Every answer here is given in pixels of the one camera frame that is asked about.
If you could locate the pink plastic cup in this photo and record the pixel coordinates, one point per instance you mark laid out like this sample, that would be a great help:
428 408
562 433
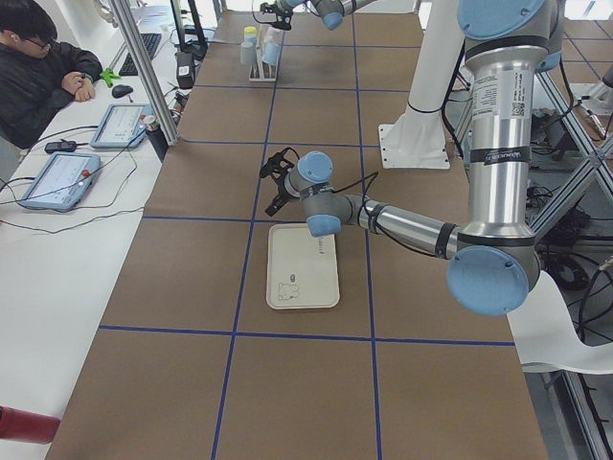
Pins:
273 35

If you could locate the black computer mouse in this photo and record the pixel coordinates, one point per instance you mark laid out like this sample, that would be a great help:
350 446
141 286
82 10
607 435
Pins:
121 90

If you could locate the cream plastic tray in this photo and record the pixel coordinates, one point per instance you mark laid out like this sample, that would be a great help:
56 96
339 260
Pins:
301 270

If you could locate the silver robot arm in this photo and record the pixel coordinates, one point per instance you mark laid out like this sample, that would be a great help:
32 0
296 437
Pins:
492 262
331 12

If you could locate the red fire extinguisher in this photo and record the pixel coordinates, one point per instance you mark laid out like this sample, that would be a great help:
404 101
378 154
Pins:
24 426

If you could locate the black power adapter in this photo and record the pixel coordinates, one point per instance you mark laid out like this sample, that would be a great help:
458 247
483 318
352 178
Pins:
61 146

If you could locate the white chair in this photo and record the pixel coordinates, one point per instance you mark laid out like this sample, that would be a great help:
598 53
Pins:
545 338

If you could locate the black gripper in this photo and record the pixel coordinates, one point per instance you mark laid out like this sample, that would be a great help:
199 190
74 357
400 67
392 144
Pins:
285 11
283 191

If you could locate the seated person black jacket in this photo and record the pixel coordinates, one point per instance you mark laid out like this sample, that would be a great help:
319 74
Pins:
39 74

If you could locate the white wire cup rack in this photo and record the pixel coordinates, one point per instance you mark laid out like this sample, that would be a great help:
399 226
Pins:
262 72

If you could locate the green plastic object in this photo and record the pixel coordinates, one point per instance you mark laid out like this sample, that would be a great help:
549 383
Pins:
109 76

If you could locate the far teach pendant tablet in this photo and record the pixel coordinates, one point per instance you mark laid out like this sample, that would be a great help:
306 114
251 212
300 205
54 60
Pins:
121 126

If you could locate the grey plastic cup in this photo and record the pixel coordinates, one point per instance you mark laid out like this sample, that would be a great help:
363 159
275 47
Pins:
248 53

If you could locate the near teach pendant tablet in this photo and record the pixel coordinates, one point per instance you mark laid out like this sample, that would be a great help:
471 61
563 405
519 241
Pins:
63 182

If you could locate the teach pendant tablet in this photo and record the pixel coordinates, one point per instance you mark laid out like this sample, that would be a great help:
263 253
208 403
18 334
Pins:
121 126
63 182

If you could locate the aluminium frame post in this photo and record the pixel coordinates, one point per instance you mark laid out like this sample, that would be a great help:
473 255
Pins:
136 47

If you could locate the blue plastic cup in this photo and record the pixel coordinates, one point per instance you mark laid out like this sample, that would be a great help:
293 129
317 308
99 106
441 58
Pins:
271 52

